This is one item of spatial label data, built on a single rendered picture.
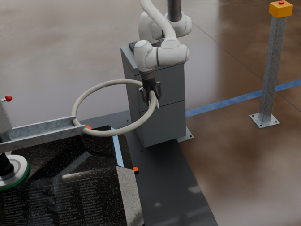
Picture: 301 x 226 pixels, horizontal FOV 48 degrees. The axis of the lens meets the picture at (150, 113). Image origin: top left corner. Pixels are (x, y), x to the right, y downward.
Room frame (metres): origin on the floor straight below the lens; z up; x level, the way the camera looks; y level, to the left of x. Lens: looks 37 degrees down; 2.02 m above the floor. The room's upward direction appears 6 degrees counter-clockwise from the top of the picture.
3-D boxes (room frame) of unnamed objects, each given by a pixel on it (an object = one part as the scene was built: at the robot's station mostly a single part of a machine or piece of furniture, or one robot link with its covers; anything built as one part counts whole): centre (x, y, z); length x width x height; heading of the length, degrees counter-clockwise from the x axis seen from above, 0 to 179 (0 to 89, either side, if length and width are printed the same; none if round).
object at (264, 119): (2.40, -1.03, 0.54); 0.20 x 0.20 x 1.09; 11
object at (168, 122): (2.43, -0.05, 0.40); 0.50 x 0.50 x 0.80; 15
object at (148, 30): (2.42, -0.07, 1.00); 0.18 x 0.16 x 0.22; 83
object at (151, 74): (1.65, -0.01, 1.07); 0.09 x 0.09 x 0.06
